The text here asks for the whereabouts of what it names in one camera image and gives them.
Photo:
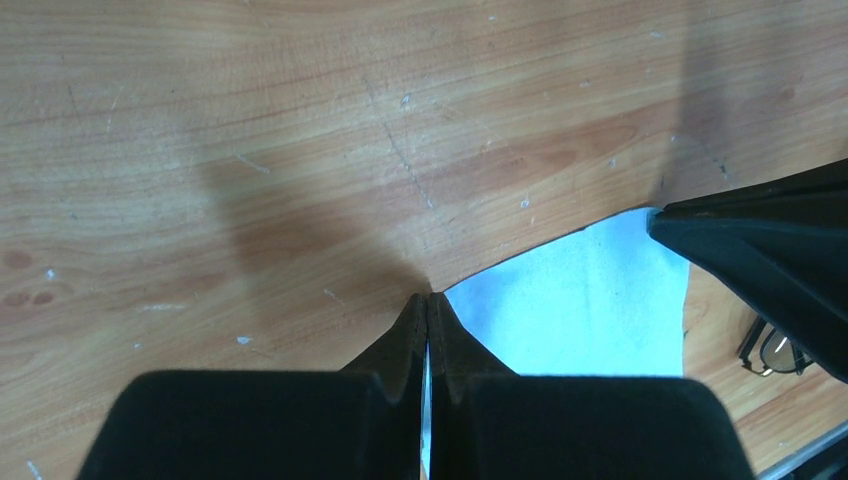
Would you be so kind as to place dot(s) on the blue lens cloth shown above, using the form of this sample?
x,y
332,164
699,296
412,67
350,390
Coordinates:
x,y
605,301

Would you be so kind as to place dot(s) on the slotted aluminium rail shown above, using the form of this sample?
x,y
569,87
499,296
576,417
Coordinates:
x,y
823,458

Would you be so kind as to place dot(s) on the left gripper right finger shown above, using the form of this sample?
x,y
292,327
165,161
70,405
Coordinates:
x,y
489,422

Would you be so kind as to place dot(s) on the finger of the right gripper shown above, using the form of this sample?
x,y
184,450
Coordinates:
x,y
781,246

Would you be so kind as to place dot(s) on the dark aviator sunglasses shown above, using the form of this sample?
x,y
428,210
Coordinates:
x,y
766,351

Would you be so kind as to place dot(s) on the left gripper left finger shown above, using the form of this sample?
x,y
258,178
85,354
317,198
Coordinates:
x,y
360,422

